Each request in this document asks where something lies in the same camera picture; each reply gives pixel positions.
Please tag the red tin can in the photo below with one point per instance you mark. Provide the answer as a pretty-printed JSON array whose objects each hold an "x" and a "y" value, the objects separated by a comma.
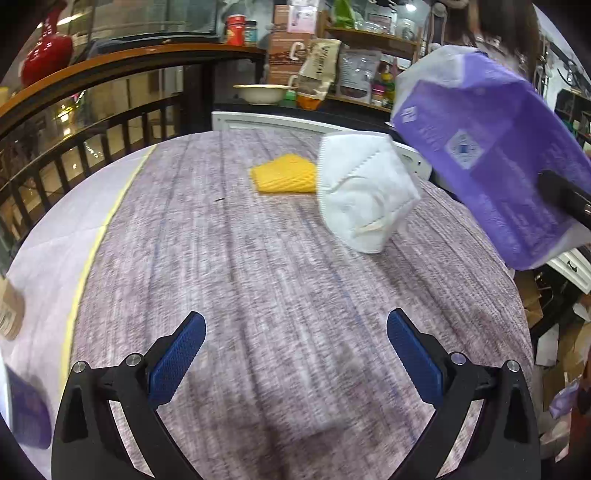
[{"x": 235, "y": 30}]

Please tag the cardboard boxes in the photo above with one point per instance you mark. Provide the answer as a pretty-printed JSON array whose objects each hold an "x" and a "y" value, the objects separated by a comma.
[{"x": 572, "y": 341}]

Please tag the purple packet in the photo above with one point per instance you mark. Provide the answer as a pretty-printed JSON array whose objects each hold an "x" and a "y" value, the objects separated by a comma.
[{"x": 30, "y": 410}]

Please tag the purple and white plastic bag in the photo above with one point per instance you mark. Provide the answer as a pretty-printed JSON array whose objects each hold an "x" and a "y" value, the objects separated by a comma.
[{"x": 485, "y": 152}]

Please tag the wooden shelf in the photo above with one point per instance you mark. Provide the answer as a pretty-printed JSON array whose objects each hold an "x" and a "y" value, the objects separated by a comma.
[{"x": 369, "y": 39}]

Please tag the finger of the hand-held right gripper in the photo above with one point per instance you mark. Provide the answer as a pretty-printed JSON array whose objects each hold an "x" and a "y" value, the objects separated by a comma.
[{"x": 565, "y": 194}]

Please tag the purple wrapper piece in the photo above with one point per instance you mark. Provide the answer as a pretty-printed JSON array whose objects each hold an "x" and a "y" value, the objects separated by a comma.
[{"x": 567, "y": 400}]

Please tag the brick pattern cardboard box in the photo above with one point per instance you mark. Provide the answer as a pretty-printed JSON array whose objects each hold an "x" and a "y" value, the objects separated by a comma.
[{"x": 284, "y": 50}]

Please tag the brown and white coffee bag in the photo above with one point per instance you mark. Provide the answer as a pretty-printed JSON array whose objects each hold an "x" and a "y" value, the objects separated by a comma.
[{"x": 316, "y": 74}]

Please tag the glass display case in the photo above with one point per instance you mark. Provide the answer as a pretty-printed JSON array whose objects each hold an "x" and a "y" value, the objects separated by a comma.
[{"x": 152, "y": 23}]

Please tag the dark stand-up pouch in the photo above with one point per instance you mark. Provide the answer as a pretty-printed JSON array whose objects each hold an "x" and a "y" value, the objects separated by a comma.
[{"x": 360, "y": 76}]

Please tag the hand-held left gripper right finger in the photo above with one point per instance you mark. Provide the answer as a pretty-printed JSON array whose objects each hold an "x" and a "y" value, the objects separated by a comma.
[{"x": 415, "y": 357}]

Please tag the red vase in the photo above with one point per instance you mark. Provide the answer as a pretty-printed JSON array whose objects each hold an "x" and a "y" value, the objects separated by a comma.
[{"x": 46, "y": 55}]

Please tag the green plastic bag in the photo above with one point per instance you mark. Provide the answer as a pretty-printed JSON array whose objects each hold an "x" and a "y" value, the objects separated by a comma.
[{"x": 346, "y": 14}]

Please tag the purple grey tablecloth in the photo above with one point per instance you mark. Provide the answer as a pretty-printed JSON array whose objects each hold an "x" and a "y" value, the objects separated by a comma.
[{"x": 258, "y": 286}]

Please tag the yellow orange foam net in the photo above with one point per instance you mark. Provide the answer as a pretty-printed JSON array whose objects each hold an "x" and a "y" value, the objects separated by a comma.
[{"x": 281, "y": 175}]

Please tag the dark jar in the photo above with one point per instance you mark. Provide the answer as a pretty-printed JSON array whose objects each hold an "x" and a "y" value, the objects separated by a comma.
[{"x": 251, "y": 33}]

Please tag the cream bowl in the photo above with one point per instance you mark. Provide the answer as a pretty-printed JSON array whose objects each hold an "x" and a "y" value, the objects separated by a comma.
[{"x": 258, "y": 94}]

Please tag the white face mask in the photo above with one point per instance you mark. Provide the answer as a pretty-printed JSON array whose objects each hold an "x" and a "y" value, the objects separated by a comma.
[{"x": 360, "y": 194}]

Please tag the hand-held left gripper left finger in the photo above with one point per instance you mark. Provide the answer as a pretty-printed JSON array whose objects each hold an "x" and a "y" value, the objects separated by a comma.
[{"x": 178, "y": 360}]

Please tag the black railing with wooden top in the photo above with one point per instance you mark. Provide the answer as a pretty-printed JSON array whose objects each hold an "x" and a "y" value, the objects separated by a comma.
[{"x": 115, "y": 60}]

